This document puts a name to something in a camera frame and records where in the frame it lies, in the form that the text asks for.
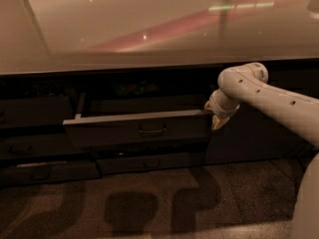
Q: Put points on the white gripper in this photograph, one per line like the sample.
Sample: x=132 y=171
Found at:
x=220 y=111

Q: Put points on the dark drawer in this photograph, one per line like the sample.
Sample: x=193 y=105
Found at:
x=34 y=111
x=50 y=173
x=149 y=162
x=116 y=122
x=36 y=146

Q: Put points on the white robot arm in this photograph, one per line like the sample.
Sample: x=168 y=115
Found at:
x=249 y=84

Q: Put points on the items inside top drawer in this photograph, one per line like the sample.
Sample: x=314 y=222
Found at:
x=135 y=88

